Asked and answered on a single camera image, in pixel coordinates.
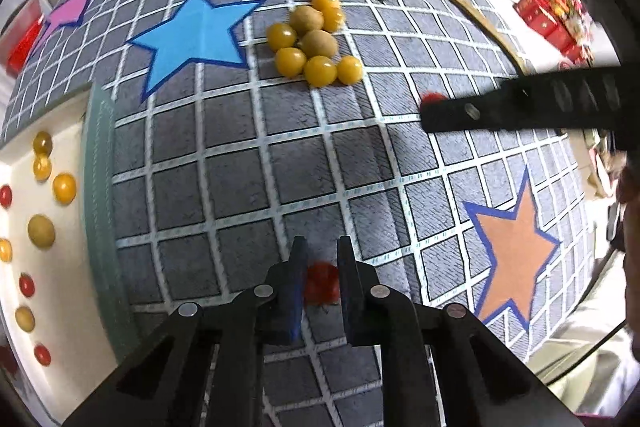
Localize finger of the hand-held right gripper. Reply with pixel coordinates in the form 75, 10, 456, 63
419, 66, 625, 136

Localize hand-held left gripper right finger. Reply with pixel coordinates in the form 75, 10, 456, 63
337, 236, 576, 427

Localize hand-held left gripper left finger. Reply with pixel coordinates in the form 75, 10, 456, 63
62, 237, 308, 427

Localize cream rectangular tray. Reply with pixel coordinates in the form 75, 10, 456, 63
0, 84, 140, 408

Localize red crates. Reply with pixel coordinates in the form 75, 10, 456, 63
514, 0, 593, 60

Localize long wooden stick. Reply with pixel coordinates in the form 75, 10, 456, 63
429, 0, 530, 76

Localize person's white clothing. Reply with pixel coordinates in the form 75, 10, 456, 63
542, 252, 640, 419

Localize red plastic bucket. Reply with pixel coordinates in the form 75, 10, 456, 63
6, 12, 47, 72

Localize black cable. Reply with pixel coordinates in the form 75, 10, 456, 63
540, 319, 640, 384

